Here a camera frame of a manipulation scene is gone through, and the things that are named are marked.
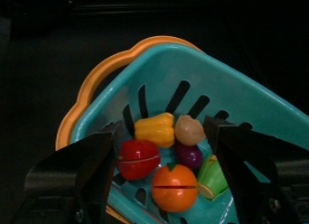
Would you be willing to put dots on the teal plastic toy basket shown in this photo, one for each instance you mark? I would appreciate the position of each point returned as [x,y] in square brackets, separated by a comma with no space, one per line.
[224,83]

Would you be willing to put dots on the green toy vegetable piece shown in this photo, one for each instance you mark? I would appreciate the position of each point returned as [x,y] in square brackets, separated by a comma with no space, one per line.
[211,178]

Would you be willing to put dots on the orange toy orange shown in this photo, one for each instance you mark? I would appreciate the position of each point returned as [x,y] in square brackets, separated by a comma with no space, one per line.
[174,188]

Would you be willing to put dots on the red toy tomato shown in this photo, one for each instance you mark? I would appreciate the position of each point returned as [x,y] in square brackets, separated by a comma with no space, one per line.
[137,160]

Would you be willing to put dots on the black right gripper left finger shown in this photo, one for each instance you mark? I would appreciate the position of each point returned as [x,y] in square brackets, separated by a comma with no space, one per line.
[76,173]

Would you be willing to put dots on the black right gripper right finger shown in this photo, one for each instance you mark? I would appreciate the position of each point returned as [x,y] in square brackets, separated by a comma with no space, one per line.
[256,167]

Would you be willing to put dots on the yellow toy bell pepper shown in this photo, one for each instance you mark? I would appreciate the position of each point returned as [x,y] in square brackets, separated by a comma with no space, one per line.
[155,129]

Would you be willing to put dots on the purple toy eggplant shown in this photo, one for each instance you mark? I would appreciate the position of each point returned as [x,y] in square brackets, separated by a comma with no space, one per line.
[190,156]

